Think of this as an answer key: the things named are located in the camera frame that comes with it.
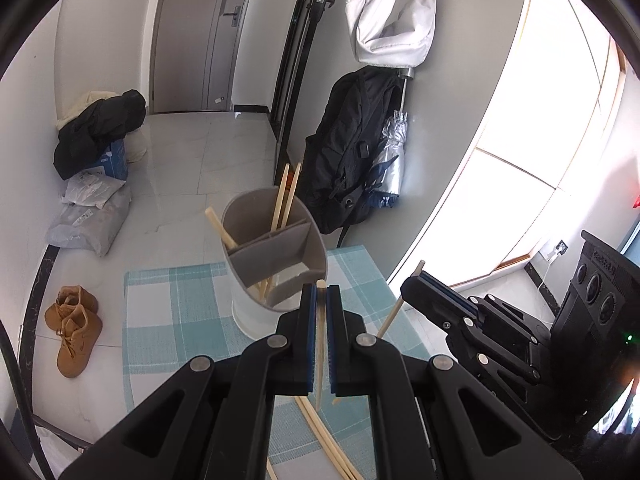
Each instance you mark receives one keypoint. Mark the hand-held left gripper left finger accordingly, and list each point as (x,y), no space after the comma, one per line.
(312,350)

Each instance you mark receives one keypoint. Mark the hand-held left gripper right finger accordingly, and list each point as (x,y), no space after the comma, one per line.
(330,355)

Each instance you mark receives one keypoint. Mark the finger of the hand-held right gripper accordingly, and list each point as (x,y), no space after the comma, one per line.
(435,305)
(450,287)

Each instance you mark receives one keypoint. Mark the wooden chopstick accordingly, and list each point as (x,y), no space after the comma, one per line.
(271,470)
(395,310)
(292,190)
(320,310)
(332,435)
(281,195)
(220,227)
(320,437)

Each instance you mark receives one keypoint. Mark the white grey utensil holder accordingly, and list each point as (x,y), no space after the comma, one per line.
(275,257)

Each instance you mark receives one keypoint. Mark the white shoulder bag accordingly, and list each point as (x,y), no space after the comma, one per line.
(385,25)

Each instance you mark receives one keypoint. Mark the silver folding umbrella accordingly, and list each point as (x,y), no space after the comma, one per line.
(390,160)

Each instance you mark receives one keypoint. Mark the teal checked tablecloth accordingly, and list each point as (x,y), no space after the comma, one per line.
(175,310)

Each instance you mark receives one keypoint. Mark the large bright window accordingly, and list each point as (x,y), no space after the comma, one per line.
(525,135)

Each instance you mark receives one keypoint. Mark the black backpack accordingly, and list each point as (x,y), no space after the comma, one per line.
(345,135)

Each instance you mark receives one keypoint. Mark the grey plastic parcel bag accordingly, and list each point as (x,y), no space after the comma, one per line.
(90,225)

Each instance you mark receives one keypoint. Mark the cream cloth bag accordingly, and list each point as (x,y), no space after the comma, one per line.
(136,147)

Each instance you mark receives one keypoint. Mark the black framed glass door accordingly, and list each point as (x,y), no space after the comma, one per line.
(300,60)

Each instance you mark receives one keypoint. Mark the white plastic parcel bag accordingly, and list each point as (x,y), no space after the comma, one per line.
(92,187)

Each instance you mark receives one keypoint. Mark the blue cardboard box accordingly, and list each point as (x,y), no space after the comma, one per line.
(112,160)

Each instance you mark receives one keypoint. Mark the black jacket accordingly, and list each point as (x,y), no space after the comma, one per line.
(100,120)

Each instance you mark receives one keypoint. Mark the cream coat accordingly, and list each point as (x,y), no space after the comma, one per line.
(87,102)

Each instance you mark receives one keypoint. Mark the grey door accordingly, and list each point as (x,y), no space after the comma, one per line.
(200,35)

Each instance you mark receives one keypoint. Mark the wall socket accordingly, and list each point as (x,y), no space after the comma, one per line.
(560,246)

